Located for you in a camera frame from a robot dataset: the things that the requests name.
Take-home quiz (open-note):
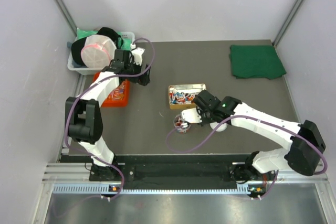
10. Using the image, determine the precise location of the white round lid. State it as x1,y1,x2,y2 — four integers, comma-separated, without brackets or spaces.
209,122,228,132

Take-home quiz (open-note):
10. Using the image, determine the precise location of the tan candy box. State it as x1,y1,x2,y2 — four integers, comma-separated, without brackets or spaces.
168,83,206,110

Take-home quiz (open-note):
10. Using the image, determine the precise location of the clear plastic cup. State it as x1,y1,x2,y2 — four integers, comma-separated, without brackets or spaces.
173,114,191,133

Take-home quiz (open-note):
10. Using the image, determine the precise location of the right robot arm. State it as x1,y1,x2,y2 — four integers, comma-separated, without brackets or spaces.
182,90,326,180

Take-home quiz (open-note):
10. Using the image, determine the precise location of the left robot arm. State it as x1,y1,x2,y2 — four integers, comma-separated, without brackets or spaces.
65,47,150,181

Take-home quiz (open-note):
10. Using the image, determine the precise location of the orange candy tray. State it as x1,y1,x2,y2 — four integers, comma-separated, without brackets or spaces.
90,72,130,107

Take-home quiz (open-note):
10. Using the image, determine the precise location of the white mesh laundry bag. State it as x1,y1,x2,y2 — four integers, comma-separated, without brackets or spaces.
80,35,117,69

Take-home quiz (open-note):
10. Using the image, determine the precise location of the white plastic basket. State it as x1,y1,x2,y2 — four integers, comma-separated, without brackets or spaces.
67,31,135,76

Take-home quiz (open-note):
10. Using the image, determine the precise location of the black cap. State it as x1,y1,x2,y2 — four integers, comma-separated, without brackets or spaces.
71,37,118,67

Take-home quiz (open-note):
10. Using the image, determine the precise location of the green patterned cloth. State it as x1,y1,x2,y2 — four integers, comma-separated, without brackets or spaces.
77,27,135,50

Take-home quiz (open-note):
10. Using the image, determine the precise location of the dark green folded cloth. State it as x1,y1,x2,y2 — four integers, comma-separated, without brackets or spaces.
229,45,287,80

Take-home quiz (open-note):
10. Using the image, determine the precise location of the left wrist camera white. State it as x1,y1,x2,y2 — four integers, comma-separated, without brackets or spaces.
131,47,145,66

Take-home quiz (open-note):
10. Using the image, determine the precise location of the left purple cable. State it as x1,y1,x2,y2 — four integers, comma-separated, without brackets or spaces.
64,37,156,201

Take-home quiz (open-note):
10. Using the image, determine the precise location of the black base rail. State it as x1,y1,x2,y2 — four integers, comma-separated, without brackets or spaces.
60,154,275,191

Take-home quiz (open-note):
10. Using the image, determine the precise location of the white cable duct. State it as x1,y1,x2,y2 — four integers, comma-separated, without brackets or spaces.
52,184,265,195

